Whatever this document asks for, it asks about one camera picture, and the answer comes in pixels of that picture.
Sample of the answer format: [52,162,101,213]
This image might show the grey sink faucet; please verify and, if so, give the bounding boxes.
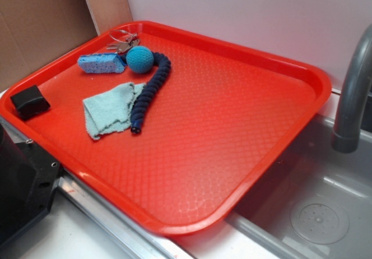
[331,26,371,153]

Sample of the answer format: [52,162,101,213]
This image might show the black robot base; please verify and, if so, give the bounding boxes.
[1,127,63,249]

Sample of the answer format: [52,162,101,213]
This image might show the red plastic tray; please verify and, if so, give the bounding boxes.
[1,22,331,236]

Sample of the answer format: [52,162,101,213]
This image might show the silver keys on ring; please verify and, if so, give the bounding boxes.
[106,30,140,54]

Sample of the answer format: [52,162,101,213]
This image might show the brown cardboard panel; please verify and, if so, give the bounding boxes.
[1,0,96,91]

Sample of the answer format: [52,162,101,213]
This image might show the light teal cloth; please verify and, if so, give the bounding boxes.
[83,82,145,140]

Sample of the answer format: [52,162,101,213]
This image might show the dark blue braided rope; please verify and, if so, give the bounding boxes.
[130,52,172,135]

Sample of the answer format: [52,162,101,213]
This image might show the grey sink basin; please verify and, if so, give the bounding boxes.
[228,116,371,258]

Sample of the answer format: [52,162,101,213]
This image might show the blue sponge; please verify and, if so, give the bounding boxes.
[77,53,127,74]

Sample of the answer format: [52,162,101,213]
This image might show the teal dimpled ball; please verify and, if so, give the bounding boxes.
[126,46,154,74]

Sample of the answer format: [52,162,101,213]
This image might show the black plastic block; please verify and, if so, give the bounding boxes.
[10,85,51,120]

